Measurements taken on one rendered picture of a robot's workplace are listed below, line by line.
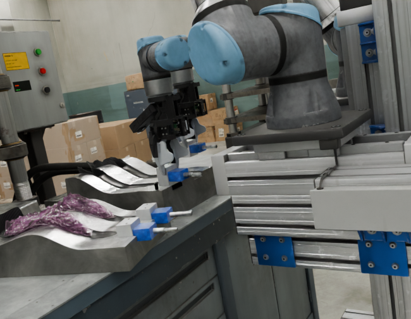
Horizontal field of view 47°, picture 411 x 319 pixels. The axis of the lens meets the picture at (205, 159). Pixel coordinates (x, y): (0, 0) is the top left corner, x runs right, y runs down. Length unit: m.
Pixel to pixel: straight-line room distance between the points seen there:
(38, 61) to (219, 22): 1.37
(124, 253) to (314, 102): 0.49
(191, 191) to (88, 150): 4.14
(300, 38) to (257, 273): 0.99
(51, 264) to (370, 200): 0.68
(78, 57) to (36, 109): 8.24
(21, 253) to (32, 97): 1.07
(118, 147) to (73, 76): 4.66
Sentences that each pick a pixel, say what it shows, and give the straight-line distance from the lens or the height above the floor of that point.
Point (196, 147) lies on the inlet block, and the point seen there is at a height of 0.94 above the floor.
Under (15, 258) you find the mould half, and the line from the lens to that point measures 1.15.
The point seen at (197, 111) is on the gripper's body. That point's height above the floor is 1.05.
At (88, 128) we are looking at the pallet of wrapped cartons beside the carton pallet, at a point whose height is 0.81.
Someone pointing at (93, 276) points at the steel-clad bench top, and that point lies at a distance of 1.04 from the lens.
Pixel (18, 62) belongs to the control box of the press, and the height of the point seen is 1.34.
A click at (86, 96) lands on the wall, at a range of 10.29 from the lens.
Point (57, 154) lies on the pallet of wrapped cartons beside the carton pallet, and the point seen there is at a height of 0.60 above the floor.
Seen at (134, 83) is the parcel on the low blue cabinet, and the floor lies 1.24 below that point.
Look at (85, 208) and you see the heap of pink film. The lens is 1.21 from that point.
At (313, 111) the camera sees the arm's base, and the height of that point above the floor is 1.06.
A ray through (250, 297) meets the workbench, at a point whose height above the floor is 0.41.
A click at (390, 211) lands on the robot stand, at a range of 0.78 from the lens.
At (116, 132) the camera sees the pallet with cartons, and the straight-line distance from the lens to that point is 5.98.
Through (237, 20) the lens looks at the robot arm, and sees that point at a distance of 0.86.
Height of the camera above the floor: 1.17
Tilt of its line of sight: 10 degrees down
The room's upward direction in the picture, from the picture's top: 10 degrees counter-clockwise
